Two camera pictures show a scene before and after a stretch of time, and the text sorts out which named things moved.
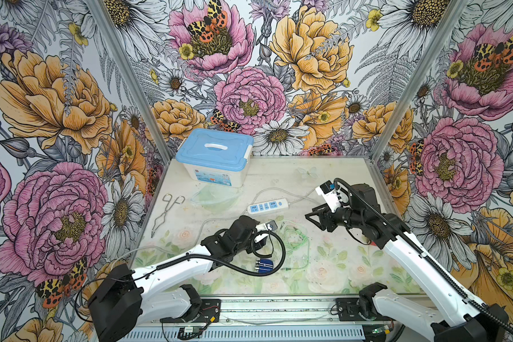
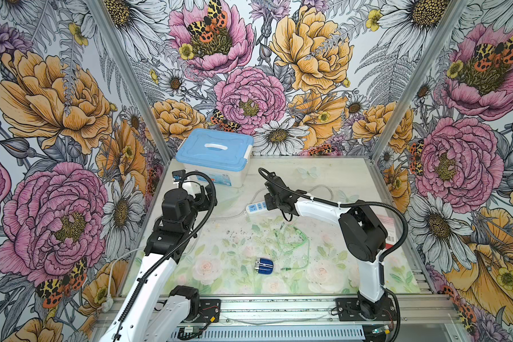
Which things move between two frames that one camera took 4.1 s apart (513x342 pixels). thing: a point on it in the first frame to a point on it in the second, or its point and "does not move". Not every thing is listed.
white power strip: (267, 205) does not move
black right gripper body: (343, 216) to (272, 203)
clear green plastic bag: (216, 198) does not move
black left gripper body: (249, 246) to (201, 204)
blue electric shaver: (263, 265) does not move
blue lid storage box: (216, 156) does not move
